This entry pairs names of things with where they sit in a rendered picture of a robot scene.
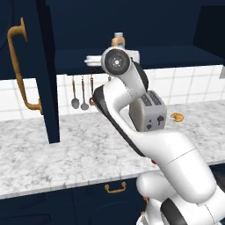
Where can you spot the condiment bottle with orange label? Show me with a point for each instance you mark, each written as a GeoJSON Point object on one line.
{"type": "Point", "coordinates": [118, 41]}

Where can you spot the golden croissant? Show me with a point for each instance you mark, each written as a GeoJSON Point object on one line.
{"type": "Point", "coordinates": [177, 117]}

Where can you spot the silver toaster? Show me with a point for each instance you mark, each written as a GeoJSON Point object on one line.
{"type": "Point", "coordinates": [150, 114]}

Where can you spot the grey hanging spoon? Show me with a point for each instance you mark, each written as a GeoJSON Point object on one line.
{"type": "Point", "coordinates": [75, 102]}

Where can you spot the grey hanging ladle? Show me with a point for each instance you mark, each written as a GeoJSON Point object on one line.
{"type": "Point", "coordinates": [84, 105]}

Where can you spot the small red object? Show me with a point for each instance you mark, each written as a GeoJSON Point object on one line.
{"type": "Point", "coordinates": [153, 162]}

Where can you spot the brown hanging utensil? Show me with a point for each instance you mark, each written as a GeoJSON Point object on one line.
{"type": "Point", "coordinates": [91, 88]}

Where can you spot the dark blue drawer front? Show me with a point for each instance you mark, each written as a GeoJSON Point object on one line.
{"type": "Point", "coordinates": [93, 205]}

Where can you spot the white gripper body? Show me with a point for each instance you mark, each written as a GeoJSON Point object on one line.
{"type": "Point", "coordinates": [92, 60]}

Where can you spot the dark blue open wall cabinet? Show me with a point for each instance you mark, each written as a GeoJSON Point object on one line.
{"type": "Point", "coordinates": [164, 32]}

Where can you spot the dark blue base cabinet door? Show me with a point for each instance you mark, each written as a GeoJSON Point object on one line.
{"type": "Point", "coordinates": [35, 209]}

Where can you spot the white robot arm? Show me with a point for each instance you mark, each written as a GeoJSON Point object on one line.
{"type": "Point", "coordinates": [178, 164]}

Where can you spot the grey range hood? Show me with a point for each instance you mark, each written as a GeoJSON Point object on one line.
{"type": "Point", "coordinates": [222, 72]}

